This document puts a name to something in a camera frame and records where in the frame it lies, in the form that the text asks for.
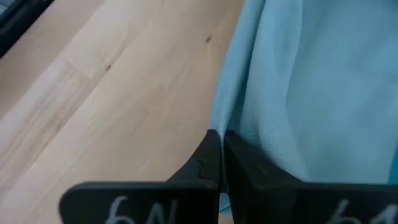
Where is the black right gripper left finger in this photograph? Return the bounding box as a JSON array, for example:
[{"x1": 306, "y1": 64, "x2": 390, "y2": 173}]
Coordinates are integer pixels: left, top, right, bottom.
[{"x1": 58, "y1": 129, "x2": 223, "y2": 224}]

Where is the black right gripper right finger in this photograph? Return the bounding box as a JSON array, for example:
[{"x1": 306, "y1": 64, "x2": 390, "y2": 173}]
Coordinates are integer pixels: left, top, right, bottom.
[{"x1": 223, "y1": 129, "x2": 398, "y2": 224}]

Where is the light blue microfiber towel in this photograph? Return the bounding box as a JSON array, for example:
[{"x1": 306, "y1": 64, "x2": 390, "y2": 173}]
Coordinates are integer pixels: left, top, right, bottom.
[{"x1": 210, "y1": 0, "x2": 398, "y2": 218}]

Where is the black aluminium table frame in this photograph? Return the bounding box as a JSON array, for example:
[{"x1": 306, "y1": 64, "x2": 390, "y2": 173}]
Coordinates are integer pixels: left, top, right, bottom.
[{"x1": 0, "y1": 0, "x2": 55, "y2": 58}]

